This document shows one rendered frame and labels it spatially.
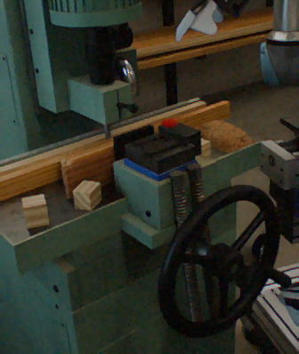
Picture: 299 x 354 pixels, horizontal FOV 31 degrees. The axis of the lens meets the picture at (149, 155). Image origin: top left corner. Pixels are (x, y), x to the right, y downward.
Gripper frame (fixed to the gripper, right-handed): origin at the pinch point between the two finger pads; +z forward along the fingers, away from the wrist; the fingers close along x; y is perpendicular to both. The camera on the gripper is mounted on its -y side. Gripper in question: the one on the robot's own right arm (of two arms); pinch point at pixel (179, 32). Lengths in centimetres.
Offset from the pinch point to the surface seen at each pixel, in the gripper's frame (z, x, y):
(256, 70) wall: 77, 350, 60
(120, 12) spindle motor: 1.9, -5.4, -10.5
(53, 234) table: 34.1, -27.0, 2.1
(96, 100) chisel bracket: 19.7, -3.4, -6.1
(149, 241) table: 27.6, -22.2, 16.6
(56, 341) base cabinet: 62, -20, 15
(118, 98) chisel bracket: 17.2, -2.1, -2.7
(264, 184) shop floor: 83, 167, 78
